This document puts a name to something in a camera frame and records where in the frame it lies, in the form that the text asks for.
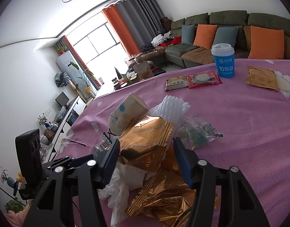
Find white tissue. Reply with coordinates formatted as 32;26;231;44
98;162;147;226

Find clear green printed plastic bag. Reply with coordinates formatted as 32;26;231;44
175;115;223;150

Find large gold foil wrapper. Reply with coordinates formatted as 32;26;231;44
116;115;222;227

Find white foam fruit net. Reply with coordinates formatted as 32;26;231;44
147;95;191;126

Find patterned paper cup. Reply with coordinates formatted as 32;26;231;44
108;93;149;136

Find pink sleeve left forearm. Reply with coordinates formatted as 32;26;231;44
3;204;31;227

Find white black tv cabinet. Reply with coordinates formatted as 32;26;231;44
43;96;86;162

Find small black monitor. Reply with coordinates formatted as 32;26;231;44
55;92;69;107

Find pink floral tablecloth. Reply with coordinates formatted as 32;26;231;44
57;59;290;226

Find tall green potted plant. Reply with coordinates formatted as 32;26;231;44
68;61;95;99

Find white floor air conditioner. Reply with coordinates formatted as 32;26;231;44
56;51;97;98

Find flat gold snack packet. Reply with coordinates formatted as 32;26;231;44
245;66;278;90

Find red snack packet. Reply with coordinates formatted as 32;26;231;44
187;70;223;89

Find beige snack packet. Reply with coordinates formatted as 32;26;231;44
165;76;188;91

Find glass coffee table with jars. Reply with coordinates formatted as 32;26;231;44
112;61;166;90

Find brown ottoman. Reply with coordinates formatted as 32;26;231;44
125;46;167;66

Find blue paper coffee cup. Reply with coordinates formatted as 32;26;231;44
211;43;235;78

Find orange cushion near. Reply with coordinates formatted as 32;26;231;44
248;26;285;59

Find orange cushion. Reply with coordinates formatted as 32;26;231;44
193;24;217;49
248;26;285;59

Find blue cushion near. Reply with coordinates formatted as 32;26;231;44
212;27;238;48

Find blue cushion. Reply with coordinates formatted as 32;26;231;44
182;25;195;45
212;27;238;48

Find orange curtain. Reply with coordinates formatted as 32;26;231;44
102;5;141;56

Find green sectional sofa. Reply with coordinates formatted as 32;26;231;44
164;10;290;68

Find orange cushion far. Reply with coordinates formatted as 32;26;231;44
193;24;217;49

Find blue cushion far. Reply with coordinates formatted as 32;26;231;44
182;25;195;45

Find grey curtain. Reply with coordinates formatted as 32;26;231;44
115;0;165;47

